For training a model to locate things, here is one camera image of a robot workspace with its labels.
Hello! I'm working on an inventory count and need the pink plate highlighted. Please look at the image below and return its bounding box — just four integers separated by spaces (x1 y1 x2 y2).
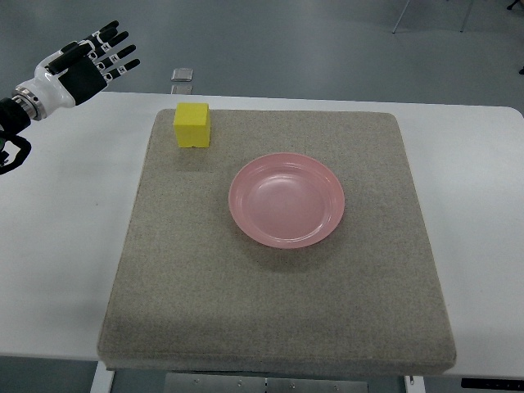
228 152 346 249

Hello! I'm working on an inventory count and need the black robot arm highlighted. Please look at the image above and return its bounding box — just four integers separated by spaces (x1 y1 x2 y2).
1 93 38 174

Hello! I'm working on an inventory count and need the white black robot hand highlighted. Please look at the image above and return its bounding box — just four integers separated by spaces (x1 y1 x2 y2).
12 20 140 120

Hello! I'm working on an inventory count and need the yellow block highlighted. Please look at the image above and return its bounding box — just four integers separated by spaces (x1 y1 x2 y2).
174 102 211 148

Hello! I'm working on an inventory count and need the metal table frame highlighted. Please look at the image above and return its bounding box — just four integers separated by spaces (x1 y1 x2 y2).
90 362 426 392

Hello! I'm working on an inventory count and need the beige fabric mat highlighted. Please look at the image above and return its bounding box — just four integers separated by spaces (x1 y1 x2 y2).
97 109 457 377

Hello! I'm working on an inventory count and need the silver floor outlet box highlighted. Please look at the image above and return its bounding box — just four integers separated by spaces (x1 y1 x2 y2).
170 68 194 82

